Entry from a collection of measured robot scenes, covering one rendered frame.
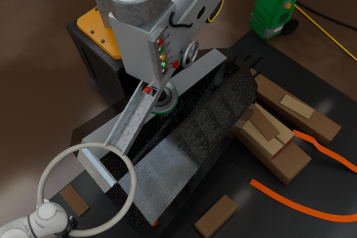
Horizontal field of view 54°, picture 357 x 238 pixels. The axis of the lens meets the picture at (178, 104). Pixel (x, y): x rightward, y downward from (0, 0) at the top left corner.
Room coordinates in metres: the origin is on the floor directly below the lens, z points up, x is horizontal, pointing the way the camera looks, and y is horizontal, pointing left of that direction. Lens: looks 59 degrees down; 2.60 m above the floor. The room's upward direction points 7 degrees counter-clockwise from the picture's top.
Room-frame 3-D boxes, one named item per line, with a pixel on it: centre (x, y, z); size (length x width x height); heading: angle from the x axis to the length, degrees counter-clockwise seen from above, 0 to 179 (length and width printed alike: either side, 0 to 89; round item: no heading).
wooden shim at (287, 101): (1.31, -0.92, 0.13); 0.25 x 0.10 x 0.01; 46
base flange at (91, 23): (1.83, 0.33, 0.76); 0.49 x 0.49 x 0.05; 38
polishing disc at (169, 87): (1.11, 0.11, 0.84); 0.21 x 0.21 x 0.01
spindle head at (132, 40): (1.18, 0.06, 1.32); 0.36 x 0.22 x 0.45; 143
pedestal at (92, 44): (1.83, 0.33, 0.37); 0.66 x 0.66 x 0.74; 38
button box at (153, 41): (0.99, 0.06, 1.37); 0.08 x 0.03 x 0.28; 143
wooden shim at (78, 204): (0.81, 0.85, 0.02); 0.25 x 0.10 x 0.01; 38
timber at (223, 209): (0.56, -0.17, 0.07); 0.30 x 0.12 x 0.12; 126
